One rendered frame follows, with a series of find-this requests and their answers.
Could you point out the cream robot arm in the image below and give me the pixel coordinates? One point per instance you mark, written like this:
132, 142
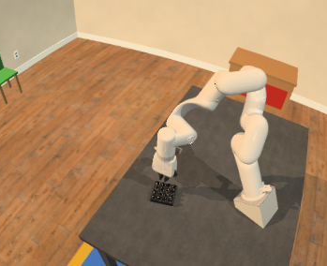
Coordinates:
179, 132

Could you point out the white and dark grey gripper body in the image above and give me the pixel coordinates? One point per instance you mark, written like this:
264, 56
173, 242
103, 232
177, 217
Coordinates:
166, 168

